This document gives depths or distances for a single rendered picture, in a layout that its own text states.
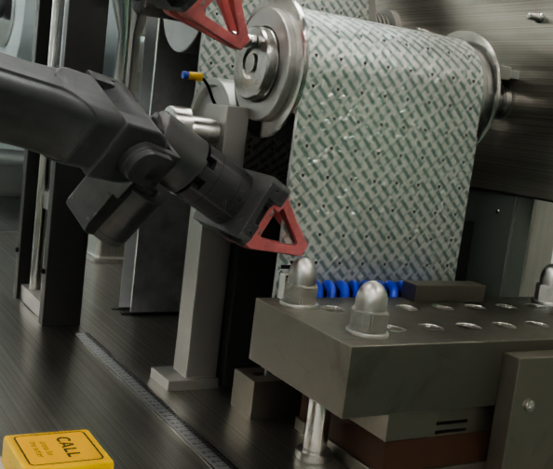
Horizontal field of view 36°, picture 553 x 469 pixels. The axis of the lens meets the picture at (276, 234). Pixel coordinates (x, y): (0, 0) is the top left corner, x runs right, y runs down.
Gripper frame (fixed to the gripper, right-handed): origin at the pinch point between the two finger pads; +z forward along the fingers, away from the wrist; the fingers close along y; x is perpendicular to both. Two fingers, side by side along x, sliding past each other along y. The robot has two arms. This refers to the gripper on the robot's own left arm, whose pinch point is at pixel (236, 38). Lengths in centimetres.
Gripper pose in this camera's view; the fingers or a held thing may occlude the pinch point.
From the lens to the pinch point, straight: 87.7
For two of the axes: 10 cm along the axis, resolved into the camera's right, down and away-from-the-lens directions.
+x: 6.7, -7.2, 1.6
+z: 5.5, 6.4, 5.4
